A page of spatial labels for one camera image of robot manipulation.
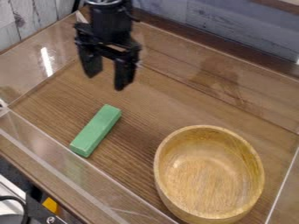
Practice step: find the clear acrylic corner bracket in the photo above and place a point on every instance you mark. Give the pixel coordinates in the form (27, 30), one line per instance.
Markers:
(81, 18)

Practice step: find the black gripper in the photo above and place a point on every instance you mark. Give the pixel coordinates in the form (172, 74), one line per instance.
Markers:
(105, 37)

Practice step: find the clear acrylic tray wall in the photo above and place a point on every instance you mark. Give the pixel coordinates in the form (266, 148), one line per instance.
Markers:
(197, 79)

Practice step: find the black and yellow device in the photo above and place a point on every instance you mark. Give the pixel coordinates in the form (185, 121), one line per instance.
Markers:
(23, 208)

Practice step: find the green rectangular block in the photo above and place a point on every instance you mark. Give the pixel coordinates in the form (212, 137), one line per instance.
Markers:
(96, 130)

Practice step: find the brown wooden bowl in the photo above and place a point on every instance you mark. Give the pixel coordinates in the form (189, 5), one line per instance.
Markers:
(209, 175)

